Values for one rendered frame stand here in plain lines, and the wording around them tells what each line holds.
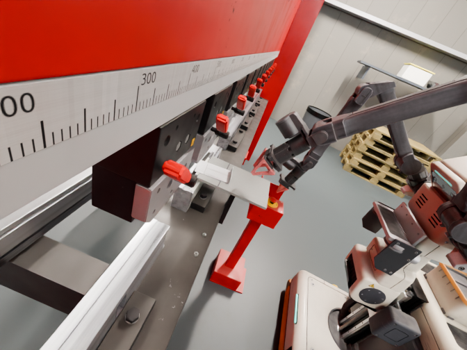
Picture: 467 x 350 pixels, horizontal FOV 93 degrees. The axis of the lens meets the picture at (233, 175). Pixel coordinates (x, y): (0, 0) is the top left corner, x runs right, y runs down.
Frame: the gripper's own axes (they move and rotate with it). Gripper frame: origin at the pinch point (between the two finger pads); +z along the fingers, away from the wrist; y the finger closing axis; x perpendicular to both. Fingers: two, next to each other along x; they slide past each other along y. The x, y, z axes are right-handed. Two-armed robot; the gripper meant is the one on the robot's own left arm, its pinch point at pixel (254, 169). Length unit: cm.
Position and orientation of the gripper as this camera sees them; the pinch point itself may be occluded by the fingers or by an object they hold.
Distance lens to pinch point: 77.9
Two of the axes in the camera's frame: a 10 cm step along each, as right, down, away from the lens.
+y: -2.1, 4.8, -8.5
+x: 5.9, 7.6, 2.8
